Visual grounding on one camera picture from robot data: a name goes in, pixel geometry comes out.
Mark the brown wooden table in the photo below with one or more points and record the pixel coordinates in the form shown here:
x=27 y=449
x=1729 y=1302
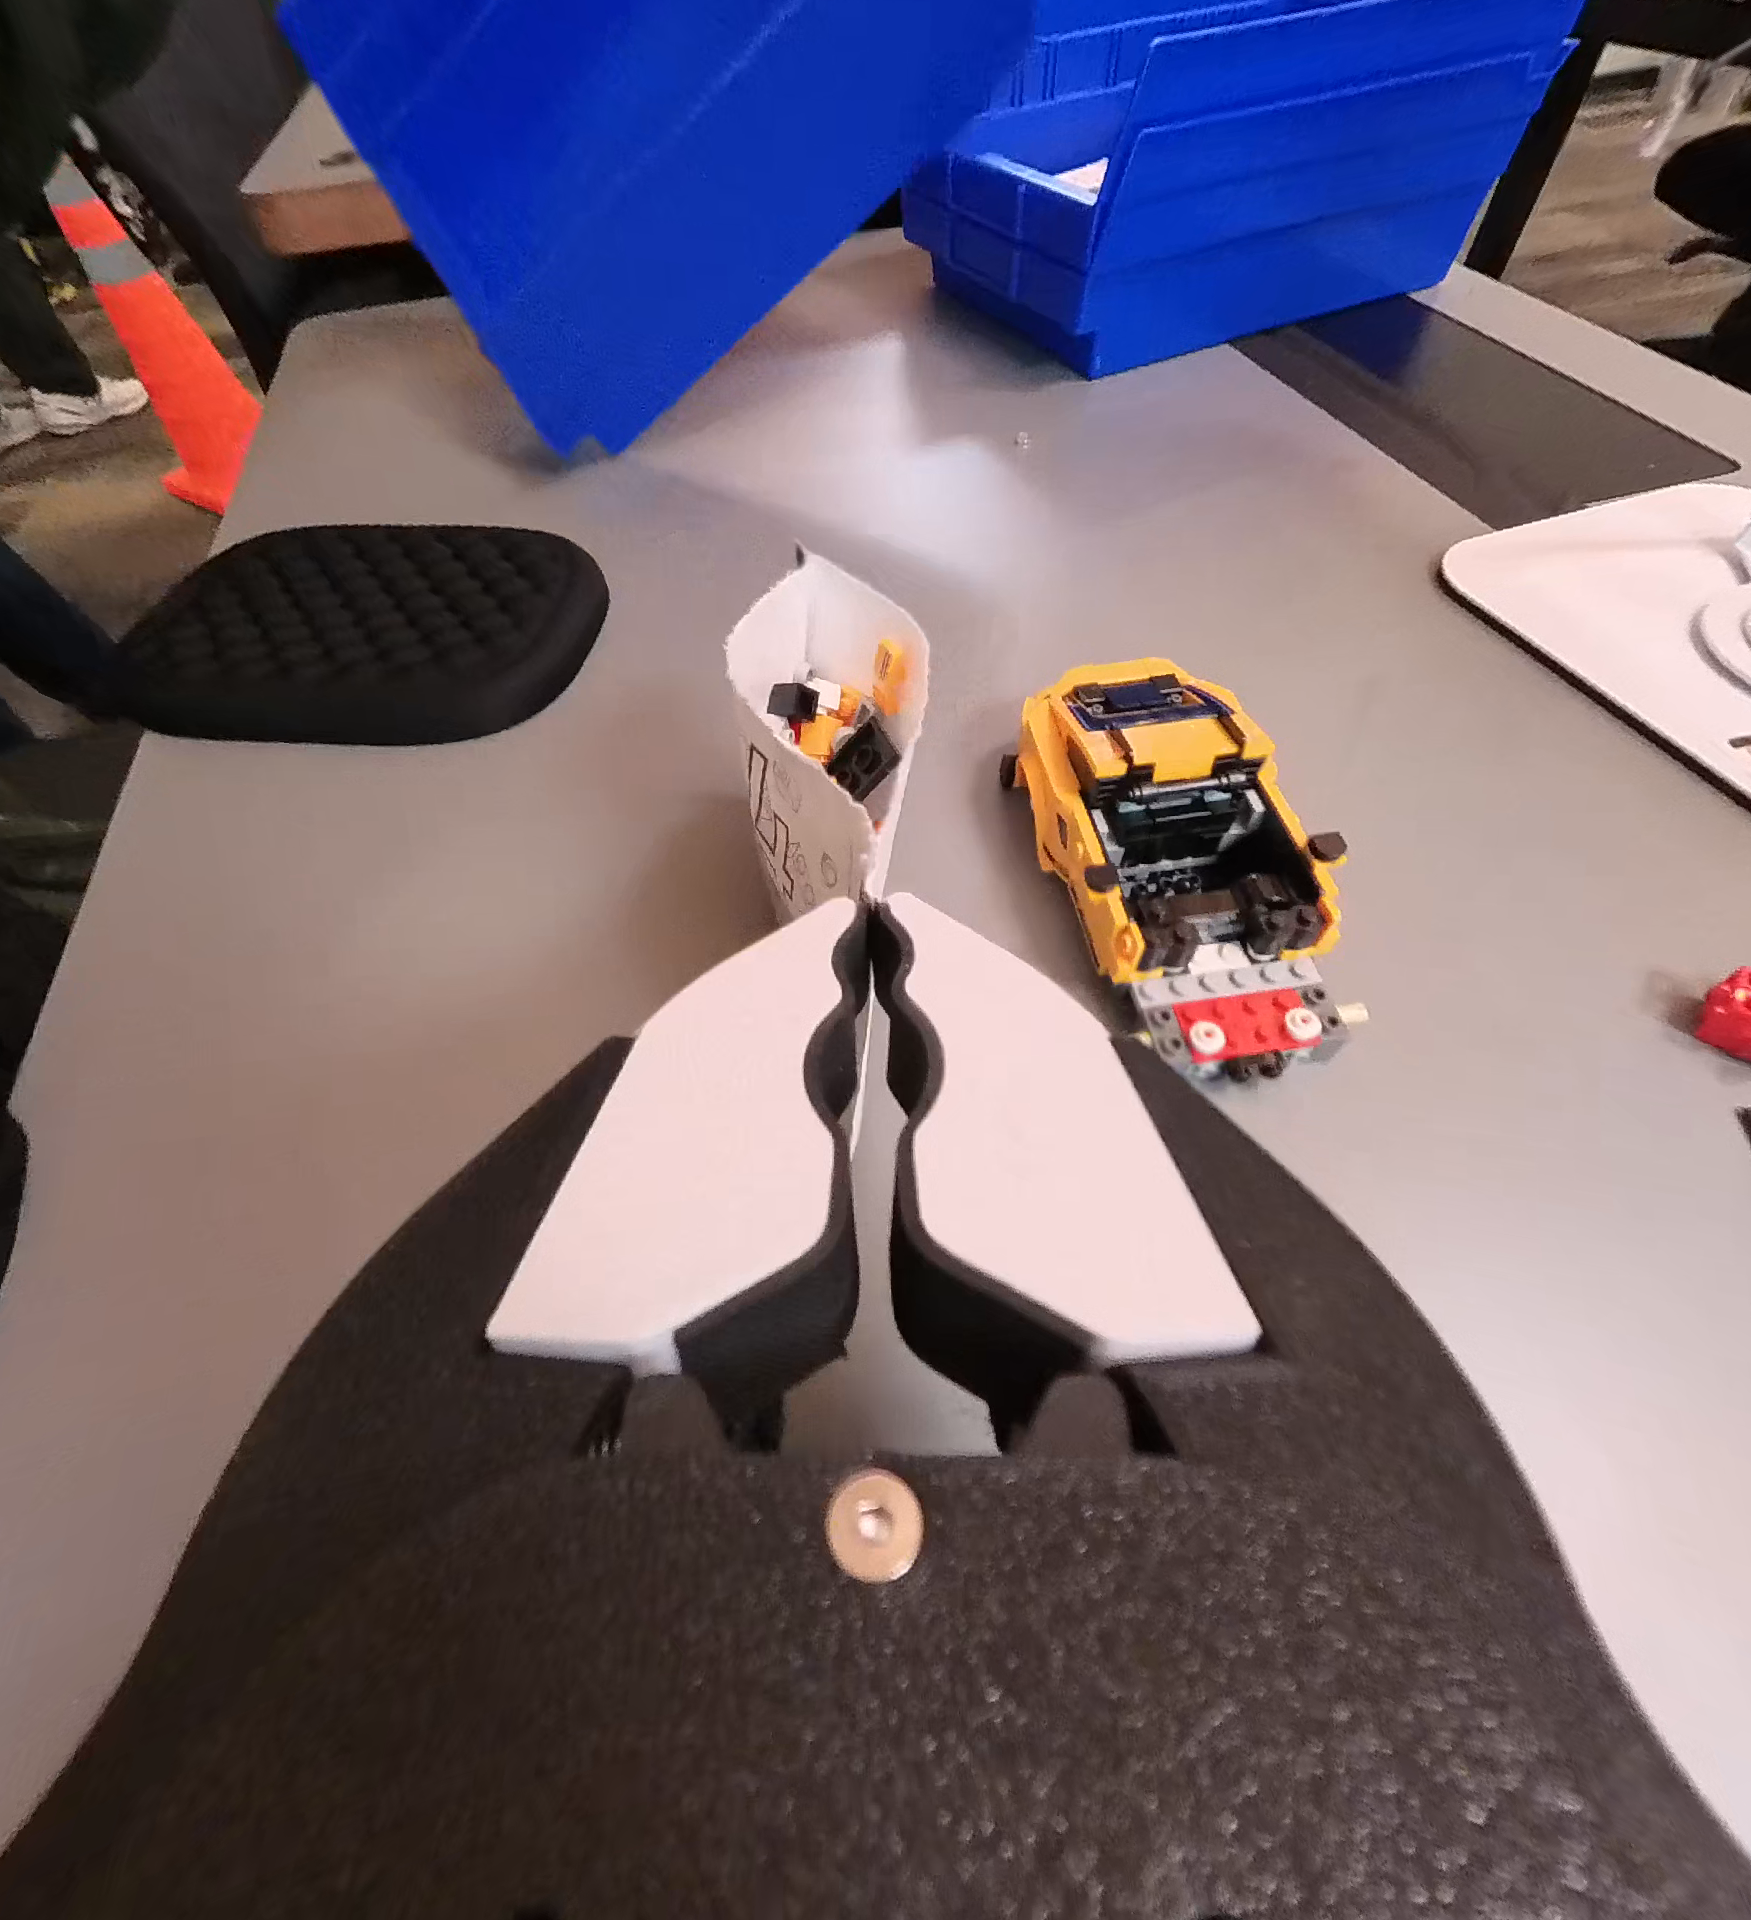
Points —
x=309 y=211

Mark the white rounded mat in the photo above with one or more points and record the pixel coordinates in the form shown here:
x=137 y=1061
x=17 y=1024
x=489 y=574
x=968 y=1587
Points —
x=1594 y=616

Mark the black textured armrest pad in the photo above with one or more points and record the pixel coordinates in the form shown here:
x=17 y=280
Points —
x=366 y=630

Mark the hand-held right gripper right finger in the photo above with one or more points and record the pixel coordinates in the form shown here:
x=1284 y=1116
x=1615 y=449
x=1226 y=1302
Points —
x=1057 y=1171

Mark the blue plastic storage bin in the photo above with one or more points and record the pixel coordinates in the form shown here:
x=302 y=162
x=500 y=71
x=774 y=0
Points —
x=665 y=195

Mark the small white printed paper bag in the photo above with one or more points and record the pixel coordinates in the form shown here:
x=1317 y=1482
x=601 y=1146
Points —
x=817 y=855

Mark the black metal table leg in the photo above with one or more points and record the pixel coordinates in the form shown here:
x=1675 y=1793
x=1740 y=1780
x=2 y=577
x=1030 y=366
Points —
x=1535 y=167

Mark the orange traffic cone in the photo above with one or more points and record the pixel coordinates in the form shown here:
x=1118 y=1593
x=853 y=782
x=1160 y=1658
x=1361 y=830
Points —
x=171 y=363

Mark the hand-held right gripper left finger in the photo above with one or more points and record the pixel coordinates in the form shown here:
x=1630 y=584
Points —
x=698 y=1171

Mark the yellow lego car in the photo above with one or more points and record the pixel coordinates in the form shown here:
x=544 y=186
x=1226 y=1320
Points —
x=1118 y=749

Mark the black office chair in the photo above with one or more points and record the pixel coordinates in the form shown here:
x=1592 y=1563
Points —
x=1747 y=224

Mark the stack of blue storage bins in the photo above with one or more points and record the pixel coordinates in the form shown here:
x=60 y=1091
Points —
x=1236 y=224

